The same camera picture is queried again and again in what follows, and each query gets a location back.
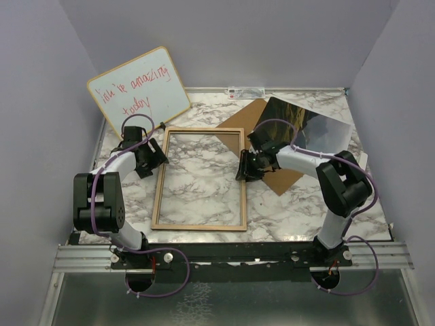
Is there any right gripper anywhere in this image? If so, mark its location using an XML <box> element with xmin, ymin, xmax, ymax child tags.
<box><xmin>235</xmin><ymin>149</ymin><xmax>265</xmax><ymax>182</ymax></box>

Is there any clear acrylic sheet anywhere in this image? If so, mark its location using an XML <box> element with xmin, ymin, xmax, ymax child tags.
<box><xmin>159</xmin><ymin>134</ymin><xmax>241</xmax><ymax>225</ymax></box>

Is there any wooden picture frame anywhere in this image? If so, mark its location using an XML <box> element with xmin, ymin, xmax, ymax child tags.
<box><xmin>151</xmin><ymin>126</ymin><xmax>247</xmax><ymax>232</ymax></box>

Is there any landscape photo print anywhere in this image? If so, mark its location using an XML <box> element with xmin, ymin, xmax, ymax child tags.
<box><xmin>256</xmin><ymin>97</ymin><xmax>353</xmax><ymax>153</ymax></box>

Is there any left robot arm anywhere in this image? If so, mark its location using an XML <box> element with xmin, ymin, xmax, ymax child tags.
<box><xmin>73</xmin><ymin>126</ymin><xmax>168</xmax><ymax>268</ymax></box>

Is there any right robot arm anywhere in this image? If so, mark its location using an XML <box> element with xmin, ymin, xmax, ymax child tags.
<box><xmin>236</xmin><ymin>130</ymin><xmax>373</xmax><ymax>266</ymax></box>

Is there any brown backing board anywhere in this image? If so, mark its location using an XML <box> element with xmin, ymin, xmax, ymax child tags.
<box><xmin>217</xmin><ymin>99</ymin><xmax>303</xmax><ymax>196</ymax></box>

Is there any whiteboard with red writing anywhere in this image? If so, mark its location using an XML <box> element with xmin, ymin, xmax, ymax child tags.
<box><xmin>87</xmin><ymin>46</ymin><xmax>191</xmax><ymax>137</ymax></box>

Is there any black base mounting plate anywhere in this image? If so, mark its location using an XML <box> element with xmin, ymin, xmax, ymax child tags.
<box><xmin>111</xmin><ymin>241</ymin><xmax>352</xmax><ymax>283</ymax></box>

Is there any aluminium rail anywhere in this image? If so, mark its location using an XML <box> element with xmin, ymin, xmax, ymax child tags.
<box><xmin>53</xmin><ymin>241</ymin><xmax>413</xmax><ymax>273</ymax></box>

